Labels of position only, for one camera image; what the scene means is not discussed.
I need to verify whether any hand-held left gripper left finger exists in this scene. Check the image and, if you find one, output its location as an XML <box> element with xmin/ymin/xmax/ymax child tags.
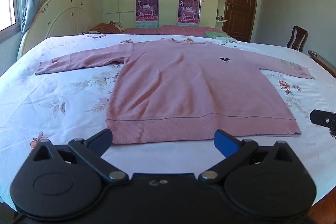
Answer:
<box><xmin>32</xmin><ymin>129</ymin><xmax>129</xmax><ymax>186</ymax></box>

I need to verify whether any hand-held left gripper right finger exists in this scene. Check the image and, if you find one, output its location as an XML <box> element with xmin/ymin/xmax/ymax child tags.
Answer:
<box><xmin>199</xmin><ymin>130</ymin><xmax>301</xmax><ymax>185</ymax></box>

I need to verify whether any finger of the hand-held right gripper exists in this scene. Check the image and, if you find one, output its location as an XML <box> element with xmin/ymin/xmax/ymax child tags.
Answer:
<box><xmin>310</xmin><ymin>110</ymin><xmax>336</xmax><ymax>138</ymax></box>

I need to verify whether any pink long-sleeved sweater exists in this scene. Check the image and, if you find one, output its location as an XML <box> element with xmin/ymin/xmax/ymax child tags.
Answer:
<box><xmin>35</xmin><ymin>38</ymin><xmax>315</xmax><ymax>145</ymax></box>

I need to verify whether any white floral blanket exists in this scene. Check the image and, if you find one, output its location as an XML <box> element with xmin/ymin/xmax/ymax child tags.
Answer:
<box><xmin>0</xmin><ymin>33</ymin><xmax>336</xmax><ymax>211</ymax></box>

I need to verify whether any dark wooden chair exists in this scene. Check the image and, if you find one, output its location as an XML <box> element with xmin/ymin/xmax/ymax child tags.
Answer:
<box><xmin>287</xmin><ymin>26</ymin><xmax>308</xmax><ymax>52</ymax></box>

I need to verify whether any green folded cloth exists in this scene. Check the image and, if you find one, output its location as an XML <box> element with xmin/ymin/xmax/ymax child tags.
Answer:
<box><xmin>205</xmin><ymin>30</ymin><xmax>228</xmax><ymax>38</ymax></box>

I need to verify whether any orange-brown pillow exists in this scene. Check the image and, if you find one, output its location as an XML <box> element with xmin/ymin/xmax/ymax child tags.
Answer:
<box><xmin>91</xmin><ymin>22</ymin><xmax>127</xmax><ymax>34</ymax></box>

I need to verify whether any pink bed sheet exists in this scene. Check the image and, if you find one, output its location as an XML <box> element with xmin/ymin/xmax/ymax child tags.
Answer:
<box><xmin>121</xmin><ymin>25</ymin><xmax>229</xmax><ymax>37</ymax></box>

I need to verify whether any cream bed headboard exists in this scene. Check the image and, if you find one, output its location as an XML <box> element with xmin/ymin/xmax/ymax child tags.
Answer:
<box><xmin>17</xmin><ymin>0</ymin><xmax>101</xmax><ymax>60</ymax></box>

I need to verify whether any brown wooden door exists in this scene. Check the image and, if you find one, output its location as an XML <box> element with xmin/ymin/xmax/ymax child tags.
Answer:
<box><xmin>223</xmin><ymin>0</ymin><xmax>260</xmax><ymax>43</ymax></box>

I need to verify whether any wooden bed frame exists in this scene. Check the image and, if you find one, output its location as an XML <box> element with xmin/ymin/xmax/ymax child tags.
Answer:
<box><xmin>308</xmin><ymin>49</ymin><xmax>336</xmax><ymax>75</ymax></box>

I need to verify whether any pink wall poster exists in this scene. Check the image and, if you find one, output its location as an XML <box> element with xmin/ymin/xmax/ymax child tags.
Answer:
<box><xmin>178</xmin><ymin>0</ymin><xmax>201</xmax><ymax>28</ymax></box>
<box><xmin>136</xmin><ymin>0</ymin><xmax>159</xmax><ymax>28</ymax></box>

